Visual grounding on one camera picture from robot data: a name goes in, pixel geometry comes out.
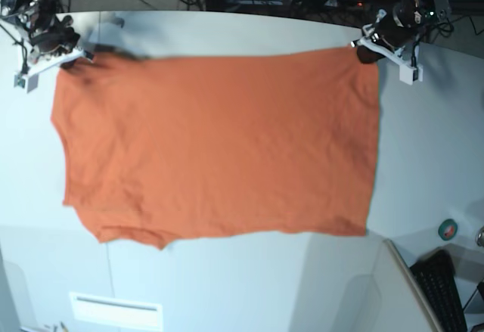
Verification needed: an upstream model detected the green tape roll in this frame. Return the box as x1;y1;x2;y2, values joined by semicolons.
438;219;458;241

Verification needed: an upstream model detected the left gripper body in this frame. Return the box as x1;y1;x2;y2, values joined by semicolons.
361;5;420;51

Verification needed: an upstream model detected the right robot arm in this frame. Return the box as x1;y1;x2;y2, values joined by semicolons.
1;0;93;92

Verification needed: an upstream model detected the orange t-shirt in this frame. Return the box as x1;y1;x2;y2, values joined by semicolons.
51;47;380;249

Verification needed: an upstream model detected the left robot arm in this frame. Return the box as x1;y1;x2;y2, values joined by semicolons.
350;0;451;85

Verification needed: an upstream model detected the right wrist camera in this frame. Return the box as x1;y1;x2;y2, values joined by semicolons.
14;73;28;88

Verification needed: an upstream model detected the white label plate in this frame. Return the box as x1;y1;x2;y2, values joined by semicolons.
69;292;163;331

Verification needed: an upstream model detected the black keyboard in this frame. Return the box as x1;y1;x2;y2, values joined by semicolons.
410;249;467;332

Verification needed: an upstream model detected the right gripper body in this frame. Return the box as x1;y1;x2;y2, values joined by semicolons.
18;12;80;60

